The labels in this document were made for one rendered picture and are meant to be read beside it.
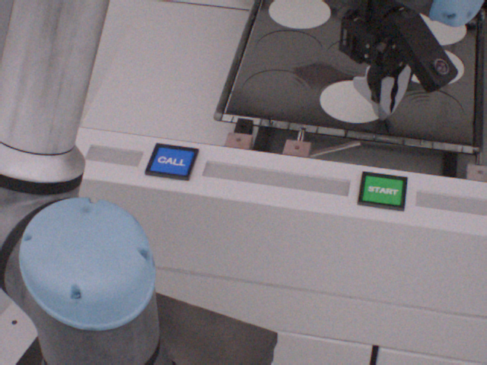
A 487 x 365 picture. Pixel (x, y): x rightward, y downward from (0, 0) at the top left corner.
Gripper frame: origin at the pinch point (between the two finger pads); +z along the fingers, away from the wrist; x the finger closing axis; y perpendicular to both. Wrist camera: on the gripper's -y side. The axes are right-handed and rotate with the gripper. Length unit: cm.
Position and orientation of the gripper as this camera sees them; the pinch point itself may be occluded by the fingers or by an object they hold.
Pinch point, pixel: (388, 114)
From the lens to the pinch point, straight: 140.1
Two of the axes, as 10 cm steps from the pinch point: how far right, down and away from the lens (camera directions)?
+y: -6.7, -5.1, 5.5
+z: -0.1, 7.4, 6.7
